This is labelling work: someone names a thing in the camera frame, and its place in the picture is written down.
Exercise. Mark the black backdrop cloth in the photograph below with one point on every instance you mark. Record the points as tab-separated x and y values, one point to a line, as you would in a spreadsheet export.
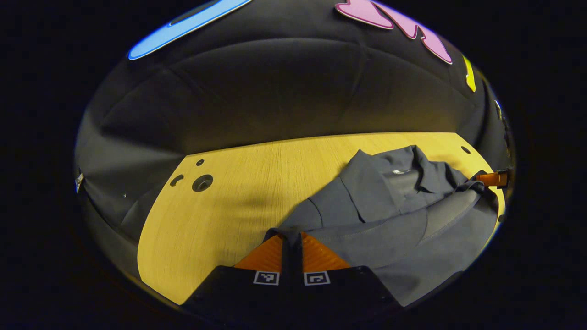
275	91

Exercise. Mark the grey button shirt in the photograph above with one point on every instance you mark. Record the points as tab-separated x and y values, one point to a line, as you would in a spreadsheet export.
403	229

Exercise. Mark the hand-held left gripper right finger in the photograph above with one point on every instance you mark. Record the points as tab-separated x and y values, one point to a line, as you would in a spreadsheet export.
348	293

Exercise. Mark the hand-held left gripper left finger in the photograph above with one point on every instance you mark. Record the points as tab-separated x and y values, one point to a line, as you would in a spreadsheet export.
238	293

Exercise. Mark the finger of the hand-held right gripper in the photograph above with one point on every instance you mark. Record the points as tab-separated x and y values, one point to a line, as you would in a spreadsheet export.
491	179

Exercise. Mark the white cloth clip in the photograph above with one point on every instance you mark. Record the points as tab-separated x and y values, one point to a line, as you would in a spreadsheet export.
79	182

